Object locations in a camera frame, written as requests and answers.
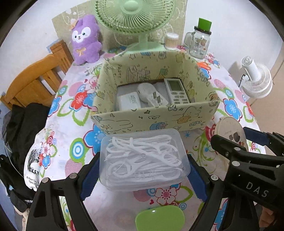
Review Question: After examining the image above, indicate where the round cream compact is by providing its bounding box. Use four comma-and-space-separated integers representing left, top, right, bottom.
214, 116, 248, 150

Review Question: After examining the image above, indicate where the white remote control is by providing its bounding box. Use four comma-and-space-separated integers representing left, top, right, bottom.
164, 78, 190, 104

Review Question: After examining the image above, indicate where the clear box of floss picks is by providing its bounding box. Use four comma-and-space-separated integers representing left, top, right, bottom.
99, 128, 191, 192

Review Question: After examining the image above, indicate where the white oval earbud case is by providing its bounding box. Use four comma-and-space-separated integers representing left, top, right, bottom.
137, 82, 156, 103

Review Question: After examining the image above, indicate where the white power adapter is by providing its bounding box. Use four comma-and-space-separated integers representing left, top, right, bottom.
117, 92, 141, 111

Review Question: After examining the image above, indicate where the yellow patterned storage box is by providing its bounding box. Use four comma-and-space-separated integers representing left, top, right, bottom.
91, 50, 220, 134

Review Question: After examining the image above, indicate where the white small fan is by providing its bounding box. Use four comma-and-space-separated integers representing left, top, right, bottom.
240, 56, 273, 99

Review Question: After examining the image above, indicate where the floral tablecloth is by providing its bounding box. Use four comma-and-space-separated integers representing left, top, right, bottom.
24, 53, 259, 230

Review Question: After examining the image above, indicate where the white plug adapter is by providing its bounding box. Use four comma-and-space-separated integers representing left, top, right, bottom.
146, 92, 169, 107

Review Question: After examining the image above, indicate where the black clothing on chair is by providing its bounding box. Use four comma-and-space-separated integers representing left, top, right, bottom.
1, 103, 50, 212

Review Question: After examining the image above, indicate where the glass mug jar green lid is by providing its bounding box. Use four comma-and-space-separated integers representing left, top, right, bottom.
184, 18, 212, 59

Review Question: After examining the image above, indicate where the cotton swab container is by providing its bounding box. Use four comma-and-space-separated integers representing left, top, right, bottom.
164, 32, 179, 50

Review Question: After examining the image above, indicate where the wooden chair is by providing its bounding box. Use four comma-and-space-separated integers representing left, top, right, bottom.
1, 40, 74, 109

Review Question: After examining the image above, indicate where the green desk fan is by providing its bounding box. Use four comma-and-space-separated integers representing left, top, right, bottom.
93, 0, 176, 54

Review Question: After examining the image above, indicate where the purple plush toy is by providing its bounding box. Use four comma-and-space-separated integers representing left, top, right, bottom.
71, 14, 102, 65

